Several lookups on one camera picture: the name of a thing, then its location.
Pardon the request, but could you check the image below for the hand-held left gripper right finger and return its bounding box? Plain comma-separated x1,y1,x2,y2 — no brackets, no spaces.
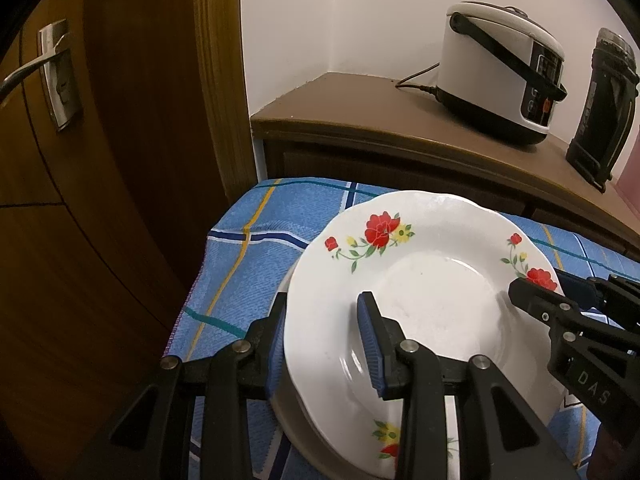
356,291,581,480

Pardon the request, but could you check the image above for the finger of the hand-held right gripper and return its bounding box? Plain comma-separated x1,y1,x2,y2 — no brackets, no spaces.
507,277,601,333
555,269,640,318

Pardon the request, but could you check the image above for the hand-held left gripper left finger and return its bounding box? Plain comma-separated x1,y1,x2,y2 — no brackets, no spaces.
70,290,288,480

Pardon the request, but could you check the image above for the red floral white plate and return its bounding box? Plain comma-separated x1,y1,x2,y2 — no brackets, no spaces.
282,190,568,480

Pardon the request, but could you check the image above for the plain white plate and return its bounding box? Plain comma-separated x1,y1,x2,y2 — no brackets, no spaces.
270,260,401,480

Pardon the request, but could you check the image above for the blue plaid tablecloth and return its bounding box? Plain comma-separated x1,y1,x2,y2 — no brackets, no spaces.
165,177,640,480

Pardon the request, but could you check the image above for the tall black thermos flask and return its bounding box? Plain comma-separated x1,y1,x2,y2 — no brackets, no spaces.
566,27,640,194

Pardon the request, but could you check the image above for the brown wooden door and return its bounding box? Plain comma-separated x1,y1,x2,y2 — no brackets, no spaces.
0,0,241,480

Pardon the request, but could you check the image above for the white and black rice cooker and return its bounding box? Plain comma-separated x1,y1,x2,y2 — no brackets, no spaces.
434,1,568,147

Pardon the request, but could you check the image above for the brown wooden cabinet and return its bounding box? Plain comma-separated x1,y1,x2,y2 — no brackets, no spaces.
250,72,640,281

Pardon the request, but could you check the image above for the black rice cooker power cable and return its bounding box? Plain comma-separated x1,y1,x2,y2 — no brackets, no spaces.
396,62,441,97

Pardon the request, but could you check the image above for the wooden door frame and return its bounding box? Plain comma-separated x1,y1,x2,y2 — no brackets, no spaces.
192,0,258,206

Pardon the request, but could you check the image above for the silver door handle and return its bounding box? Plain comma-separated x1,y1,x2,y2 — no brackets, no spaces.
0,19,83,133

